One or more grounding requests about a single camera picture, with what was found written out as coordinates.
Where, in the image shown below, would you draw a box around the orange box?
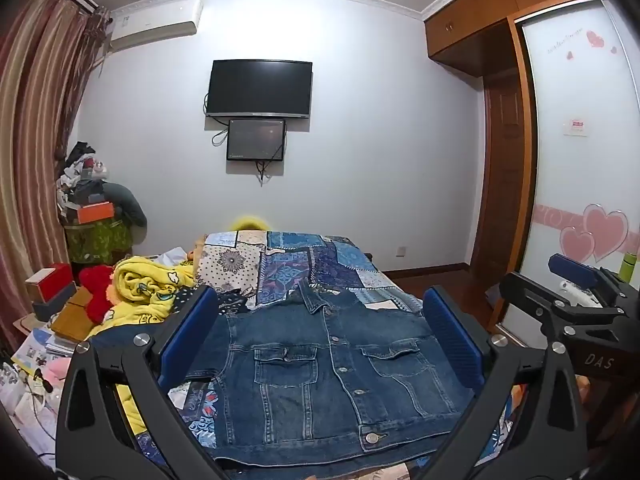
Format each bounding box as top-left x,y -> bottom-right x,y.
76,201 -> 114,224

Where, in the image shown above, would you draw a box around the white air conditioner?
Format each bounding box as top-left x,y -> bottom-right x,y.
109,0 -> 203,53

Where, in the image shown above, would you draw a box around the brown box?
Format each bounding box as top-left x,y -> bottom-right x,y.
50,290 -> 97,342

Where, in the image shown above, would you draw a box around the striped brown curtain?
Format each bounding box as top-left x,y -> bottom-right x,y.
0,0 -> 112,361

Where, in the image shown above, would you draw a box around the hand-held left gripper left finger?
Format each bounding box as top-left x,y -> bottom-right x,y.
55,286 -> 236,480

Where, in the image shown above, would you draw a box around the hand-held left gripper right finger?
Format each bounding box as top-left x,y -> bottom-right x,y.
422,284 -> 588,480

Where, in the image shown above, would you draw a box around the small black monitor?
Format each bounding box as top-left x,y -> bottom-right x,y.
226,118 -> 287,162

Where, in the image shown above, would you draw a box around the pink cloth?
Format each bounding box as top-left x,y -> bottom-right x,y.
45,357 -> 72,382

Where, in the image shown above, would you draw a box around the black cable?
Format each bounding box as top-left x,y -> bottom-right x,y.
255,147 -> 282,187
203,92 -> 229,147

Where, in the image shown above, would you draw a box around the blue patchwork quilt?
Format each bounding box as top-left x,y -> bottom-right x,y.
90,230 -> 521,480

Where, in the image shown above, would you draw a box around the blue denim jacket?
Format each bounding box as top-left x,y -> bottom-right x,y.
87,280 -> 483,466

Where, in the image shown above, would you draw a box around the dark grey box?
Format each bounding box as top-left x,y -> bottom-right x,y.
32,282 -> 79,322

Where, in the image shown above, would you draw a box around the pile of papers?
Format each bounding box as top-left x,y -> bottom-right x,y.
10,327 -> 76,377

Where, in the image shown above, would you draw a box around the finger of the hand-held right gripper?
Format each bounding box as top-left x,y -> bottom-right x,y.
500,272 -> 628,336
548,254 -> 640,306

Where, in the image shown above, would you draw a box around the red and white box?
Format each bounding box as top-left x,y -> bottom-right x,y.
25,262 -> 76,304

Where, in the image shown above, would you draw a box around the red plush toy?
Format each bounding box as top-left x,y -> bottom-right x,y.
79,264 -> 119,324

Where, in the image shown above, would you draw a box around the black wall television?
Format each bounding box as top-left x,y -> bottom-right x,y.
206,59 -> 314,119

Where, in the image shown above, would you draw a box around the yellow plush item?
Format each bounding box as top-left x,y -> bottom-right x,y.
230,215 -> 269,234

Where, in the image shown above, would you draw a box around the yellow cartoon-print blanket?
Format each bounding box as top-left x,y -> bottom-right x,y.
97,255 -> 201,436

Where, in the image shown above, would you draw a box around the wooden overhead cabinets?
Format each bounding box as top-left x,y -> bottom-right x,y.
420,0 -> 608,78

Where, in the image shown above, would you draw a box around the pile of mixed clothes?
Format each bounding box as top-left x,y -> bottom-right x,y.
55,141 -> 149,266

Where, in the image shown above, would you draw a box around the brown wooden door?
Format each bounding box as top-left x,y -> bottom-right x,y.
470,67 -> 527,281

